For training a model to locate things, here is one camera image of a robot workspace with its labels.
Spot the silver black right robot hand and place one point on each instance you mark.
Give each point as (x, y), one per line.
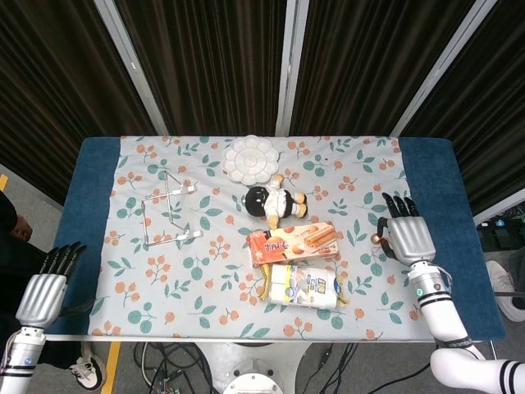
(406, 240)

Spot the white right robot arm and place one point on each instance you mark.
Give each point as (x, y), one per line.
(451, 320)

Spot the white yellow snack bag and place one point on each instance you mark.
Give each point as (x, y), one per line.
(303, 289)

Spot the floral patterned tablecloth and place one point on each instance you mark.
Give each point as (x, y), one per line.
(262, 262)

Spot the dark corrugated partition screen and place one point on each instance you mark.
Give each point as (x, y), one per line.
(213, 61)

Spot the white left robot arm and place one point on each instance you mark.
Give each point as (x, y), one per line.
(18, 361)

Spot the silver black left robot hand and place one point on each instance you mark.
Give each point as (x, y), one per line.
(43, 293)

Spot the black-haired plush doll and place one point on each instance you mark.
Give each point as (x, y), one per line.
(270, 201)

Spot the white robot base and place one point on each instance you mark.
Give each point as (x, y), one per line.
(252, 367)

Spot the black and white sneaker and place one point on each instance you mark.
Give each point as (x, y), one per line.
(88, 369)

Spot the blue table mat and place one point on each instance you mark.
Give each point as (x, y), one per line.
(86, 217)

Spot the person hand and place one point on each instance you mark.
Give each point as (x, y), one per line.
(22, 230)

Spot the orange wafer roll box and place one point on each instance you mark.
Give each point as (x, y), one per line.
(293, 244)

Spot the small golden bell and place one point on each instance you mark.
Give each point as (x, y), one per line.
(375, 239)

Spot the white flower-shaped paint palette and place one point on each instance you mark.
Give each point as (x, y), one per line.
(251, 160)

